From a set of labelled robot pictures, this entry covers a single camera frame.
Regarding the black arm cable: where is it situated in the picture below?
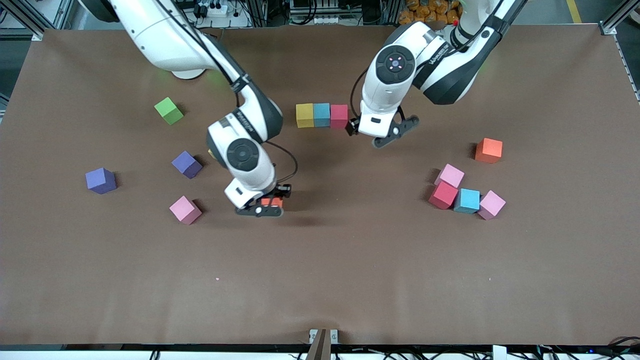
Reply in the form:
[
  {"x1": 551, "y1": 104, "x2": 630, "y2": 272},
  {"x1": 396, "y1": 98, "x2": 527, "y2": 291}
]
[
  {"x1": 350, "y1": 0, "x2": 501, "y2": 121},
  {"x1": 165, "y1": 0, "x2": 299, "y2": 185}
]

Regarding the pink cube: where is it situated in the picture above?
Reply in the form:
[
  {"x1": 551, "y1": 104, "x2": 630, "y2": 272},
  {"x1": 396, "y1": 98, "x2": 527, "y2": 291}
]
[
  {"x1": 477, "y1": 190, "x2": 507, "y2": 221},
  {"x1": 434, "y1": 163, "x2": 466, "y2": 189},
  {"x1": 169, "y1": 195, "x2": 203, "y2": 226}
]

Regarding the green cube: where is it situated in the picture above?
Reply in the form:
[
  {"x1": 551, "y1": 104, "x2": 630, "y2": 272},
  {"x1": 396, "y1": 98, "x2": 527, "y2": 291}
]
[{"x1": 154, "y1": 97, "x2": 184, "y2": 126}]

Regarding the red cube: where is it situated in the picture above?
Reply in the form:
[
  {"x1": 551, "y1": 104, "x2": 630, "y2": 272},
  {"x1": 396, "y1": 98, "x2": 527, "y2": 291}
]
[
  {"x1": 330, "y1": 104, "x2": 349, "y2": 130},
  {"x1": 428, "y1": 180, "x2": 459, "y2": 210}
]

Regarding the brown table mat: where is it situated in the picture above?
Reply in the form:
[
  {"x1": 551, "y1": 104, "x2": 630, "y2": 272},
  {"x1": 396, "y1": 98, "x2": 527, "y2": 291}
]
[{"x1": 0, "y1": 24, "x2": 640, "y2": 347}]

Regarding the pile of orange objects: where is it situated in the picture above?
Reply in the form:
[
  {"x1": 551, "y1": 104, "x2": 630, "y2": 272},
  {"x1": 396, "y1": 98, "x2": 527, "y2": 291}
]
[{"x1": 398, "y1": 0, "x2": 458, "y2": 27}]

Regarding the aluminium table edge rail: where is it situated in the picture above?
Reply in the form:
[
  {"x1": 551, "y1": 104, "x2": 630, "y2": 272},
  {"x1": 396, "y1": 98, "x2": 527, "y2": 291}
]
[{"x1": 613, "y1": 34, "x2": 640, "y2": 106}]

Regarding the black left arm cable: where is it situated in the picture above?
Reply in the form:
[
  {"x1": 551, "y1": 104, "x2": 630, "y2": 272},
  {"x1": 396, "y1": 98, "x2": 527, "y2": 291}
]
[{"x1": 350, "y1": 0, "x2": 501, "y2": 121}]

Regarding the purple cube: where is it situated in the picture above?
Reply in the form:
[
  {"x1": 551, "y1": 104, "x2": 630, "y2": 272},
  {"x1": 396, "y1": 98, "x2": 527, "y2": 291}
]
[
  {"x1": 85, "y1": 167, "x2": 118, "y2": 195},
  {"x1": 171, "y1": 150, "x2": 204, "y2": 179}
]

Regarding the aluminium frame post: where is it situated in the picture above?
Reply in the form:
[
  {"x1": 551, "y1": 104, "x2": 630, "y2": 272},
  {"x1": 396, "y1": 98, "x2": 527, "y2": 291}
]
[
  {"x1": 0, "y1": 0, "x2": 73, "y2": 42},
  {"x1": 599, "y1": 0, "x2": 640, "y2": 36}
]

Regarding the white power strip with plugs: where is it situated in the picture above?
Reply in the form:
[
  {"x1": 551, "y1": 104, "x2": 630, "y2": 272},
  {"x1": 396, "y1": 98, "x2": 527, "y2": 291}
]
[{"x1": 194, "y1": 1, "x2": 236, "y2": 17}]

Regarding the light blue cube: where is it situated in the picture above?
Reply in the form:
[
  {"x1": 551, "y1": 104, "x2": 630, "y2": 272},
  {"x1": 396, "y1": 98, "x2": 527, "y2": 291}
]
[
  {"x1": 453, "y1": 188, "x2": 481, "y2": 215},
  {"x1": 313, "y1": 102, "x2": 332, "y2": 128}
]

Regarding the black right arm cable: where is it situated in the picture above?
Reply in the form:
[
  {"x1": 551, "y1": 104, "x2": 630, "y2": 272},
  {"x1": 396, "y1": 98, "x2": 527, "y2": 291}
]
[{"x1": 165, "y1": 0, "x2": 299, "y2": 185}]

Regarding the metal bracket with brown post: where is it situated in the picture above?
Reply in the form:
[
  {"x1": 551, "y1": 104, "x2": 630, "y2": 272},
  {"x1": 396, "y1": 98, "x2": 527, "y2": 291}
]
[{"x1": 308, "y1": 328, "x2": 339, "y2": 360}]

